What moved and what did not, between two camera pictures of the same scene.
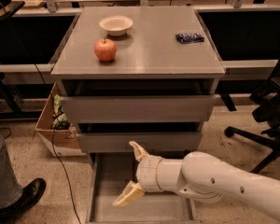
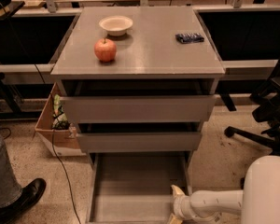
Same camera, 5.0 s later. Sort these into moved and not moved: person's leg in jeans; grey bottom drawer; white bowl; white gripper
Moved: white gripper
Not moved: grey bottom drawer; person's leg in jeans; white bowl
